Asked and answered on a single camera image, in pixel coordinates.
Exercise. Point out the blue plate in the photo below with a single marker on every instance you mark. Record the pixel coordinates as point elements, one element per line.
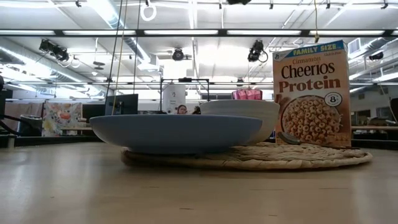
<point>174,133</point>

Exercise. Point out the white bowl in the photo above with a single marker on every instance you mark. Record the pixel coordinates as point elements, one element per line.
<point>267,124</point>

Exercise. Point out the metal spoon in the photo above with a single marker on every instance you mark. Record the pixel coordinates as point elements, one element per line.
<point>287,138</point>

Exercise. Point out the Cinnamon Cheerios cereal box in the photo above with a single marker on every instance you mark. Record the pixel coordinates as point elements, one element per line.
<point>311,77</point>

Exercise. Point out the person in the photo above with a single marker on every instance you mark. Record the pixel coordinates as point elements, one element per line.
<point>182,109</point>

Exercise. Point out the white cylindrical tank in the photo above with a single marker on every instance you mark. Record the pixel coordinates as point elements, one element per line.
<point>174,96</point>

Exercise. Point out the black computer monitor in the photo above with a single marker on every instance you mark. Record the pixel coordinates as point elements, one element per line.
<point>124,104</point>

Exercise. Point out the round woven placemat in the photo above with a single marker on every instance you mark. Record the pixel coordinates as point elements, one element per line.
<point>280,157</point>

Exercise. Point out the black overhead light bar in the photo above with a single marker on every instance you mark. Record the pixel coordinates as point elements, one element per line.
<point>140,32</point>

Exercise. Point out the dark flat screen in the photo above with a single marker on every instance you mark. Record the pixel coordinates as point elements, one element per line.
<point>93,110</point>

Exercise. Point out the floral patterned cloth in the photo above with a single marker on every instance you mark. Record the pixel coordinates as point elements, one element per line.
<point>60,118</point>

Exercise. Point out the gray trash bin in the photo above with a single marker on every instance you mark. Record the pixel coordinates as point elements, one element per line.
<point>31,124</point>

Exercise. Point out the round black ceiling camera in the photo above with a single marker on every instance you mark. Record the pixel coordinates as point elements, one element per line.
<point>178,54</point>

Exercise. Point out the black overhead camera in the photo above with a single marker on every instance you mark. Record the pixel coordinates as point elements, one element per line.
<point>237,1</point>

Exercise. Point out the black ceiling camera cluster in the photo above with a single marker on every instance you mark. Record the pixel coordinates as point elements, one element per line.
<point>54,51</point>

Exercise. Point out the small black ceiling camera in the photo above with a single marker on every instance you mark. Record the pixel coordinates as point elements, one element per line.
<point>376,56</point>

